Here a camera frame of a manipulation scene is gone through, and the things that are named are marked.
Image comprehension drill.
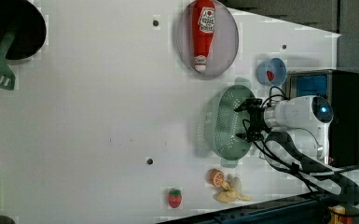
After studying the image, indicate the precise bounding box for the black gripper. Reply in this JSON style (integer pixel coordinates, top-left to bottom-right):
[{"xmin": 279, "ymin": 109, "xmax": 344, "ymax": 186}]
[{"xmin": 234, "ymin": 98, "xmax": 270, "ymax": 142}]

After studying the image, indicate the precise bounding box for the green plastic strainer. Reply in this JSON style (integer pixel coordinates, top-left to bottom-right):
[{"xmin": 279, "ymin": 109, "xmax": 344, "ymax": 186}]
[{"xmin": 199, "ymin": 77, "xmax": 254, "ymax": 168}]

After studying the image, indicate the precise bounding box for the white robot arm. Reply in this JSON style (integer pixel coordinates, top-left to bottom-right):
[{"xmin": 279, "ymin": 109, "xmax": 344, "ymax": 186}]
[{"xmin": 235, "ymin": 95, "xmax": 359, "ymax": 205}]

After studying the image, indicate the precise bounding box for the small red strawberry in cup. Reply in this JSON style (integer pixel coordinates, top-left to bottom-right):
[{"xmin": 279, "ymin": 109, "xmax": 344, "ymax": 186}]
[{"xmin": 267, "ymin": 71, "xmax": 275, "ymax": 81}]

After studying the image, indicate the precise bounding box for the blue plastic cup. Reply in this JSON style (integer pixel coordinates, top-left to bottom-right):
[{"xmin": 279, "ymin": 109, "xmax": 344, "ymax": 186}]
[{"xmin": 256, "ymin": 58, "xmax": 287, "ymax": 86}]

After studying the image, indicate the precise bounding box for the orange half toy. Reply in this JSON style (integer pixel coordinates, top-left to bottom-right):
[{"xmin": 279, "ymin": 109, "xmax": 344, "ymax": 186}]
[{"xmin": 207, "ymin": 169, "xmax": 225, "ymax": 187}]

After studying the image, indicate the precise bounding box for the peeled banana toy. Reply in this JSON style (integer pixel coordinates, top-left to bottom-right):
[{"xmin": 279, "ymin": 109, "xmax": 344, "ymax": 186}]
[{"xmin": 215, "ymin": 177, "xmax": 252, "ymax": 203}]

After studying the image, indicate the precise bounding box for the grey oval plate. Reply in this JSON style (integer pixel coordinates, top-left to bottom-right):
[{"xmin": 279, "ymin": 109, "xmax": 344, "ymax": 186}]
[{"xmin": 175, "ymin": 0, "xmax": 239, "ymax": 79}]

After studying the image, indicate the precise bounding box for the black toaster oven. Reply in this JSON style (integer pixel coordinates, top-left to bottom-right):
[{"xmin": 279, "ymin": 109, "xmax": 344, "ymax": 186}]
[{"xmin": 285, "ymin": 69, "xmax": 359, "ymax": 167}]

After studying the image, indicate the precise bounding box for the red ketchup bottle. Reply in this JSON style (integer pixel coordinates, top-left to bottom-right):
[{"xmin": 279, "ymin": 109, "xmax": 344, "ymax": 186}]
[{"xmin": 191, "ymin": 0, "xmax": 215, "ymax": 73}]

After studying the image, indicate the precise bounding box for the red strawberry toy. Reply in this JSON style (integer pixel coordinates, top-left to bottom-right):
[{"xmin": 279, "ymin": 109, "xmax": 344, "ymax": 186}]
[{"xmin": 168, "ymin": 189, "xmax": 182, "ymax": 208}]

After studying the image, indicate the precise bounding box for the green plastic spatula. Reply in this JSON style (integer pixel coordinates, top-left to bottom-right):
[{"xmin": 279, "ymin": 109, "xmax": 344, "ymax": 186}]
[{"xmin": 0, "ymin": 31, "xmax": 16, "ymax": 91}]

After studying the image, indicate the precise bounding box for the black cylinder cup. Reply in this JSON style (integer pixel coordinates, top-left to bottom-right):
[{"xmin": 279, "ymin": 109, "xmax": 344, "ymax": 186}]
[{"xmin": 0, "ymin": 216, "xmax": 16, "ymax": 224}]

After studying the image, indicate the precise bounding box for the black cylinder container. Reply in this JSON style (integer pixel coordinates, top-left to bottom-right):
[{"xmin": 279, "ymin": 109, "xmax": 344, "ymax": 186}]
[{"xmin": 0, "ymin": 0, "xmax": 47, "ymax": 60}]

